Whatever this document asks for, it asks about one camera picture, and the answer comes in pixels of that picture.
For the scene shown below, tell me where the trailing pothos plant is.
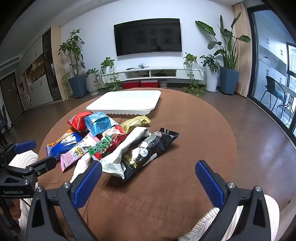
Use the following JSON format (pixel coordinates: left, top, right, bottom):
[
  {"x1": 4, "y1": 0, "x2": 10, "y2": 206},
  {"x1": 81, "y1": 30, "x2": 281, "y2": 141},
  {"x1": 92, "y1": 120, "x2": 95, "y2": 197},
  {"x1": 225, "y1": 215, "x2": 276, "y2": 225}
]
[
  {"x1": 99, "y1": 57, "x2": 122, "y2": 92},
  {"x1": 182, "y1": 53, "x2": 207, "y2": 96}
]

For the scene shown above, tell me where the dark brown door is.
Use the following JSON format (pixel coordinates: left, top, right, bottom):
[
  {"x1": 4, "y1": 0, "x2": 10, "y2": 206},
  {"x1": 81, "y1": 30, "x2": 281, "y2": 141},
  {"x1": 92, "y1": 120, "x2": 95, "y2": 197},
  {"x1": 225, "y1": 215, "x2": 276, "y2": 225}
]
[{"x1": 0, "y1": 72, "x2": 25, "y2": 123}]

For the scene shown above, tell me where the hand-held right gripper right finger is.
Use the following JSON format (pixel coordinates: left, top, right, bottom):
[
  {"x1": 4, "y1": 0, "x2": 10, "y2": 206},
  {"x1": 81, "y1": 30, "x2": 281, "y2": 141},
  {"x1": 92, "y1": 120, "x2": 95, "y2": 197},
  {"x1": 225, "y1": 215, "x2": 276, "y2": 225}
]
[{"x1": 195, "y1": 160, "x2": 271, "y2": 241}]

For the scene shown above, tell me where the pink cartoon snack packet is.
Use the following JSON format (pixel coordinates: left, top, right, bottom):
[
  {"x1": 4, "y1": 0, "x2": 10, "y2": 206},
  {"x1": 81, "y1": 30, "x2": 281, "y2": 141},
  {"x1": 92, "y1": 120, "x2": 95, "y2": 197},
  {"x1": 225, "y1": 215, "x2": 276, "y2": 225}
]
[{"x1": 60, "y1": 133, "x2": 100, "y2": 172}]

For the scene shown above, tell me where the person's left hand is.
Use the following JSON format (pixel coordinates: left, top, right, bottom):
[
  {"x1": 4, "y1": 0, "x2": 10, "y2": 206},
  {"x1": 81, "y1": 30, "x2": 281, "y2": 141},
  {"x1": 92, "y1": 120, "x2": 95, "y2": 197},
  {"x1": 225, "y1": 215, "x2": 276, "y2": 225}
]
[{"x1": 10, "y1": 199, "x2": 22, "y2": 219}]

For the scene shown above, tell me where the dark blue snack packet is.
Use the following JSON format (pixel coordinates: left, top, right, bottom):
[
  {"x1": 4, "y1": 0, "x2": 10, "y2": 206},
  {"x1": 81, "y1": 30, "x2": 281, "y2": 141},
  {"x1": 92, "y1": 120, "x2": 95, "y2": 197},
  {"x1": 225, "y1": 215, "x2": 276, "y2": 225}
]
[{"x1": 46, "y1": 132, "x2": 83, "y2": 160}]

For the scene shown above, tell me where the red snack packet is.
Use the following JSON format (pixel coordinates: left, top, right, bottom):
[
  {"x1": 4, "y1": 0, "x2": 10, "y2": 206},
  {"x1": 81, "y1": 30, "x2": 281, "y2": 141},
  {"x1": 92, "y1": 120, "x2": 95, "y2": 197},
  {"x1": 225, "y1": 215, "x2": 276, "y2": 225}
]
[{"x1": 67, "y1": 111, "x2": 93, "y2": 132}]

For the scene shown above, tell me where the orange snack packet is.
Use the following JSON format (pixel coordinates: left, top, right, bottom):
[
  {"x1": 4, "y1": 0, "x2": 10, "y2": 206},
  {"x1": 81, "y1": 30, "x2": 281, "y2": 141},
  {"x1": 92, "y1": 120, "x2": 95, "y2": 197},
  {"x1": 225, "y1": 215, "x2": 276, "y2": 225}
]
[{"x1": 51, "y1": 128, "x2": 75, "y2": 146}]

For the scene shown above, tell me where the black balcony chair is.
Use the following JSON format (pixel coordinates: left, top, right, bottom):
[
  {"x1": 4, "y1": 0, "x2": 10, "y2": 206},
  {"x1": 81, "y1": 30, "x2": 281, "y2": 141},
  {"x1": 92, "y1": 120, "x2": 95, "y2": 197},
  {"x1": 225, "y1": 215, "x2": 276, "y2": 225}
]
[{"x1": 260, "y1": 75, "x2": 287, "y2": 109}]

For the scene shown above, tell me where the white plastic tray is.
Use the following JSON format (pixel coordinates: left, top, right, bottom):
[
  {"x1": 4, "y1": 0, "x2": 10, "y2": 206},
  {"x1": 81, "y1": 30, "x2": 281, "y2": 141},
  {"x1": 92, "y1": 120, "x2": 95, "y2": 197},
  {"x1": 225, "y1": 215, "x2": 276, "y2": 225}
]
[{"x1": 85, "y1": 90, "x2": 162, "y2": 115}]

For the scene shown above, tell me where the balcony table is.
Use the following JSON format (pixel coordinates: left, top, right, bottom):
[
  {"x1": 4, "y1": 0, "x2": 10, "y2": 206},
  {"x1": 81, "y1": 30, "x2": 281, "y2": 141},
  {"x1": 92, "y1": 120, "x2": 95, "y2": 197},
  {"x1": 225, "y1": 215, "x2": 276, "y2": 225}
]
[{"x1": 276, "y1": 86, "x2": 296, "y2": 118}]

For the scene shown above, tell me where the large white snack packet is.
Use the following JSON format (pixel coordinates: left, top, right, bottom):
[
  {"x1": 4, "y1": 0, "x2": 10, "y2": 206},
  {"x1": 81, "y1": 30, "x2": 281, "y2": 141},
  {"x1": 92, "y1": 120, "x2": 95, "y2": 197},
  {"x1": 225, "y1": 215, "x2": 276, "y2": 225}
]
[{"x1": 99, "y1": 127, "x2": 152, "y2": 178}]

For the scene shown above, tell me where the glass sliding door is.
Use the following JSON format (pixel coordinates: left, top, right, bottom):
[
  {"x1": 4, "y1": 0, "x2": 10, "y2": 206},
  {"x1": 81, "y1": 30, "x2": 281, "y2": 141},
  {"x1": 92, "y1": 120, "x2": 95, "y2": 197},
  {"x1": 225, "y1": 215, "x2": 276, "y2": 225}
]
[{"x1": 246, "y1": 5, "x2": 296, "y2": 139}]

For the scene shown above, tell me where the bushy plant in white pot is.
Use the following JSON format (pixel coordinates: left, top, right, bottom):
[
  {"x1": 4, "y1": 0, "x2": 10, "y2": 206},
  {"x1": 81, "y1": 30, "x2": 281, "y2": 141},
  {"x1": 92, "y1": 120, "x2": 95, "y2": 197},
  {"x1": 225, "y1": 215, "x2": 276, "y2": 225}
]
[{"x1": 200, "y1": 54, "x2": 220, "y2": 93}]

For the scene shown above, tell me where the beige curtain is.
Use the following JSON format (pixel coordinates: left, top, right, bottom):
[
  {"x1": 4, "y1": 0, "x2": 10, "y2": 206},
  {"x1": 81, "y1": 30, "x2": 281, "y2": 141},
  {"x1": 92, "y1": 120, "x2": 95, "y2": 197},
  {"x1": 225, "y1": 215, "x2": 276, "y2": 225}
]
[{"x1": 232, "y1": 3, "x2": 252, "y2": 98}]

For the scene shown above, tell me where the wall storage cabinet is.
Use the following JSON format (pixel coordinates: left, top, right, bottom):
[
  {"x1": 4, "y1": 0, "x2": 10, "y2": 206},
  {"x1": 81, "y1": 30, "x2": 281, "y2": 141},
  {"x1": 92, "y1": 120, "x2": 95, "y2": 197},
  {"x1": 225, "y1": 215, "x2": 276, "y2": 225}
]
[{"x1": 17, "y1": 27, "x2": 62, "y2": 109}]

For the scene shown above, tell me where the person's right leg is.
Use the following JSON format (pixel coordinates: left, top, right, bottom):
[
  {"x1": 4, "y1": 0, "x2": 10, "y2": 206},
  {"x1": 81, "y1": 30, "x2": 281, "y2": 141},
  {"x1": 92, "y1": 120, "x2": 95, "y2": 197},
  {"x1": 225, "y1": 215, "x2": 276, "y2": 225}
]
[{"x1": 178, "y1": 194, "x2": 280, "y2": 241}]

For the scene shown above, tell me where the red storage box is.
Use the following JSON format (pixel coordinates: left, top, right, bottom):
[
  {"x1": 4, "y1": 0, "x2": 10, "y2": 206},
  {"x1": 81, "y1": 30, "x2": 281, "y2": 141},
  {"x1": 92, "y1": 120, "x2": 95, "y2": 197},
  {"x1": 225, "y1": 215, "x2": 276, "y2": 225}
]
[
  {"x1": 141, "y1": 80, "x2": 159, "y2": 88},
  {"x1": 122, "y1": 81, "x2": 140, "y2": 90}
]

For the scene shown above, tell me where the black snack packet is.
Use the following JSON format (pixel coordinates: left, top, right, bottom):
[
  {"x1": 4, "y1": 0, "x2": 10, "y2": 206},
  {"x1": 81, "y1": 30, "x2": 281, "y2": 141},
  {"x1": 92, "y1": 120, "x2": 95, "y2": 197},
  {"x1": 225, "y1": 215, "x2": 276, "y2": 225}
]
[{"x1": 120, "y1": 127, "x2": 179, "y2": 181}]

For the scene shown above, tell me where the green snack packet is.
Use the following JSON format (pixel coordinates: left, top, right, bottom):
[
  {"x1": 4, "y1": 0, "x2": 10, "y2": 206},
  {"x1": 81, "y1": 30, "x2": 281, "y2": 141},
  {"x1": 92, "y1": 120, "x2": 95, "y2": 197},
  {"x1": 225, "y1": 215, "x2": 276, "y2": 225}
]
[{"x1": 87, "y1": 135, "x2": 112, "y2": 156}]

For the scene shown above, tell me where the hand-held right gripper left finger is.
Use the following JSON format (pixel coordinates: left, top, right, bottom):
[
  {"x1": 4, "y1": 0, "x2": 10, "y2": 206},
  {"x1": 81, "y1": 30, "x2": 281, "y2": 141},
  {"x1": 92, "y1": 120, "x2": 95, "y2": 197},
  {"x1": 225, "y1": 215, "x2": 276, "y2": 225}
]
[{"x1": 26, "y1": 160, "x2": 103, "y2": 241}]

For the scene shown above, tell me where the person's leg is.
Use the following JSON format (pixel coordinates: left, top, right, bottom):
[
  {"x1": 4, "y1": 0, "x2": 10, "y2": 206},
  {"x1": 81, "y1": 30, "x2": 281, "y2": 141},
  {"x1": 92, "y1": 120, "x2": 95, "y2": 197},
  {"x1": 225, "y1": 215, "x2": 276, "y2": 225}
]
[
  {"x1": 8, "y1": 150, "x2": 38, "y2": 241},
  {"x1": 178, "y1": 194, "x2": 280, "y2": 241}
]

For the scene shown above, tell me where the small red-white snack packet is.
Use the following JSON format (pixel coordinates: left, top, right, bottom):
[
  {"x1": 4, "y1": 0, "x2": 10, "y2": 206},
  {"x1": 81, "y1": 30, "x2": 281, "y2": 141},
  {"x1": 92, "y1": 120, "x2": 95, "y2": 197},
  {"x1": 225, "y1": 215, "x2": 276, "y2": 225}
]
[{"x1": 91, "y1": 148, "x2": 111, "y2": 161}]

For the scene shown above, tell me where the white television console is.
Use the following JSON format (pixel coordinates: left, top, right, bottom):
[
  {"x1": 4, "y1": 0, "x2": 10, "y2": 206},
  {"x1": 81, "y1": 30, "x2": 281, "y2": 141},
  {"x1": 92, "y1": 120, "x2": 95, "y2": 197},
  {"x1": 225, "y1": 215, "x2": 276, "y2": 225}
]
[{"x1": 114, "y1": 67, "x2": 205, "y2": 85}]

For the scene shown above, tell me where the bird of paradise plant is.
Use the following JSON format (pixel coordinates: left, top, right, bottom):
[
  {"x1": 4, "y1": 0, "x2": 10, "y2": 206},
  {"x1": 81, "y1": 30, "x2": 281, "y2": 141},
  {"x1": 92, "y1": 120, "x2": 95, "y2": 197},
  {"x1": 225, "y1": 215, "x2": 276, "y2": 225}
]
[{"x1": 195, "y1": 11, "x2": 251, "y2": 95}]

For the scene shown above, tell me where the person's left leg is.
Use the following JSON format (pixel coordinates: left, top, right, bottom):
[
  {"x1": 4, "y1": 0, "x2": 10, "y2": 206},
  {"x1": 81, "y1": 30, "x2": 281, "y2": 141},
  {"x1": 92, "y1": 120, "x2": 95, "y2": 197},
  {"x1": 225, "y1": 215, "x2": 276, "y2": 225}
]
[{"x1": 8, "y1": 150, "x2": 38, "y2": 241}]

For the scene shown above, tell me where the light blue snack packet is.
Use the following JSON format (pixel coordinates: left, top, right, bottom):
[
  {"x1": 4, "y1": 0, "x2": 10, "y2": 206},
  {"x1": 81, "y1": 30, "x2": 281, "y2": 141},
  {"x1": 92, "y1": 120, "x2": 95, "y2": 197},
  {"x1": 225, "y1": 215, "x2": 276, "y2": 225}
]
[{"x1": 84, "y1": 112, "x2": 118, "y2": 137}]

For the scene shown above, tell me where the gold snack packet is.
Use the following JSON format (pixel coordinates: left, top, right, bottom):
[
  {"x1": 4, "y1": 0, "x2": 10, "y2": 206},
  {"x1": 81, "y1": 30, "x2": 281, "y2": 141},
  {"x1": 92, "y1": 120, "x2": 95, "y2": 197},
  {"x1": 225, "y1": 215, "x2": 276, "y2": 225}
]
[{"x1": 120, "y1": 115, "x2": 151, "y2": 133}]

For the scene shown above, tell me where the cream snack packet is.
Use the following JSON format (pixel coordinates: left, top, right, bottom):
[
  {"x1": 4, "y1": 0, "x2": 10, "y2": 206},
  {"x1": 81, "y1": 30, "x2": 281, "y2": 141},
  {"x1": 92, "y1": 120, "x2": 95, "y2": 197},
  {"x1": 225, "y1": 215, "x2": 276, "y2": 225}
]
[{"x1": 70, "y1": 153, "x2": 93, "y2": 183}]

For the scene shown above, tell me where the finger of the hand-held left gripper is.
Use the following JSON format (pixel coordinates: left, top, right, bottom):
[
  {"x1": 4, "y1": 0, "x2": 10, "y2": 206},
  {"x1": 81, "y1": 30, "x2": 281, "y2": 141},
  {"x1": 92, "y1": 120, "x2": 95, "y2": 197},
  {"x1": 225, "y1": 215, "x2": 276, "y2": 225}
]
[
  {"x1": 8, "y1": 157, "x2": 57, "y2": 183},
  {"x1": 0, "y1": 140, "x2": 37, "y2": 163}
]

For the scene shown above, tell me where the red-white round-print snack packet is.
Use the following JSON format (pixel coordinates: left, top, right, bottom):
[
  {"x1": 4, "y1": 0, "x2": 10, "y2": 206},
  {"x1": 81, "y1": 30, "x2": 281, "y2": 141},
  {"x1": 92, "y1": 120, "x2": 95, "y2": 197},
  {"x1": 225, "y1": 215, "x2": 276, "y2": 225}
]
[{"x1": 102, "y1": 126, "x2": 124, "y2": 140}]

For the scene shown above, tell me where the small plant in grey pot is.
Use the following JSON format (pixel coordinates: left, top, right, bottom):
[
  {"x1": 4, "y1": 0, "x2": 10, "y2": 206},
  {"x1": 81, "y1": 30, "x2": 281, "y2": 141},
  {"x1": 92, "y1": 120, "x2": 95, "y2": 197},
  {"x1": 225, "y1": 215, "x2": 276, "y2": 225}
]
[{"x1": 85, "y1": 68, "x2": 100, "y2": 95}]

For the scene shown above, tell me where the wall-mounted black television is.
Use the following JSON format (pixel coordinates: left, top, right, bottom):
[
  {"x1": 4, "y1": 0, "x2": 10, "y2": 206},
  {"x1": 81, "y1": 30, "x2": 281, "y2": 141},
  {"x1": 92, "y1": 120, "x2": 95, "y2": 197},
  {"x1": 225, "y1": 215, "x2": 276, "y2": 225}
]
[{"x1": 113, "y1": 18, "x2": 182, "y2": 57}]

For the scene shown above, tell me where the white balcony cabinet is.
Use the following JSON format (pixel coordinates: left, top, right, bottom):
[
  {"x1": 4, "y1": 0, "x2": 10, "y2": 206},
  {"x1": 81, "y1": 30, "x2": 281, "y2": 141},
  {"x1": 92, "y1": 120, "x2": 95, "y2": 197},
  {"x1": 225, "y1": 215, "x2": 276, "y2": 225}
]
[{"x1": 255, "y1": 10, "x2": 289, "y2": 77}]

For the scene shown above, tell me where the brown-red snack packet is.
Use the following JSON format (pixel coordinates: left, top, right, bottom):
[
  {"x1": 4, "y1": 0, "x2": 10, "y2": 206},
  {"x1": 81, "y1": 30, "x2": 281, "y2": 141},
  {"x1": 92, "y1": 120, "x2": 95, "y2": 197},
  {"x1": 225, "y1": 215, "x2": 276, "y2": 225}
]
[{"x1": 98, "y1": 133, "x2": 129, "y2": 154}]

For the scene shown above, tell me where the tall tree in blue pot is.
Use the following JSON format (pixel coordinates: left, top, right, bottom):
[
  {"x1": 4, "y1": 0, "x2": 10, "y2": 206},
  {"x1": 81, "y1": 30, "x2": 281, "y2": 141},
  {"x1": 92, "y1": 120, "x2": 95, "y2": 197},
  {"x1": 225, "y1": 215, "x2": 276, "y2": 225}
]
[{"x1": 57, "y1": 29, "x2": 88, "y2": 98}]

